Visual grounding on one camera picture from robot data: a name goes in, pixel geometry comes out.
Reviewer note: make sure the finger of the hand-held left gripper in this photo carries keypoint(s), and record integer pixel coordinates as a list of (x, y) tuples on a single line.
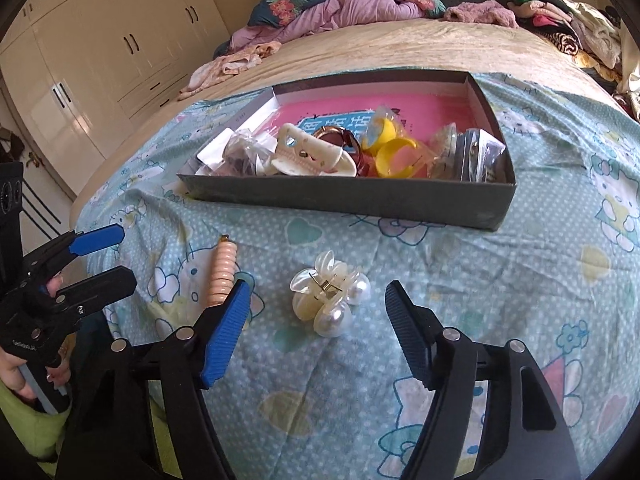
[(105, 287), (100, 240)]

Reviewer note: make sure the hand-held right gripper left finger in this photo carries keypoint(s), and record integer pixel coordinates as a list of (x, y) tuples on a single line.
[(225, 335)]

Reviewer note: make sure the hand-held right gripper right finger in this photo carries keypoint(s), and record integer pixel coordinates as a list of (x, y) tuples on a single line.
[(405, 332)]

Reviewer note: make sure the peach ribbed hair clip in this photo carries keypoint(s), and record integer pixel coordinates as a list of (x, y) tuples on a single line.
[(222, 275)]

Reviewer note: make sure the pearl hair claw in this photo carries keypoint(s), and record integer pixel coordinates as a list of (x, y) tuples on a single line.
[(332, 320)]

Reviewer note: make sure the grey cardboard box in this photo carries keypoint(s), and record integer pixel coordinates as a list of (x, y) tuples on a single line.
[(350, 200)]

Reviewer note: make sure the bagged yellow hoop earrings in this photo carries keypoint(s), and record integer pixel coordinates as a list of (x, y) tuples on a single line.
[(395, 160)]

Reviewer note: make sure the large white hair claw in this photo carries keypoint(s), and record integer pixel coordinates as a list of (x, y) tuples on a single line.
[(320, 160)]

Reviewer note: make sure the small clear packet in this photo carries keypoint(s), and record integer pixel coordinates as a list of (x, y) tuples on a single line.
[(480, 155)]

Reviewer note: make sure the person's left forearm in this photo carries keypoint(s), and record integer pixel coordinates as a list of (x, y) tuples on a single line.
[(25, 430)]

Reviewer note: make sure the person's left hand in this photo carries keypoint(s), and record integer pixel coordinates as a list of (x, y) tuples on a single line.
[(10, 375)]

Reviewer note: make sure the cream wardrobe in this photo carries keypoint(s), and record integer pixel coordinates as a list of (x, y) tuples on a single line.
[(100, 50)]

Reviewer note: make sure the cream floral garment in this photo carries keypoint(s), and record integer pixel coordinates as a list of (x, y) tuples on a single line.
[(225, 65)]

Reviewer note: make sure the pink book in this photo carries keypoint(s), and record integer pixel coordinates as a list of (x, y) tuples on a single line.
[(440, 110)]

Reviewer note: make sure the pink fluffy garment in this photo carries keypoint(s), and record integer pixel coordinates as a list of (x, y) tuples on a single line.
[(480, 12)]

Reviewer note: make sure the purple quilt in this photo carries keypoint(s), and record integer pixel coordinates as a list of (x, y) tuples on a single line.
[(355, 7)]

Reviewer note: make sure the pile of clothes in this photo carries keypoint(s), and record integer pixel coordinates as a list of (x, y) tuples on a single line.
[(595, 35)]

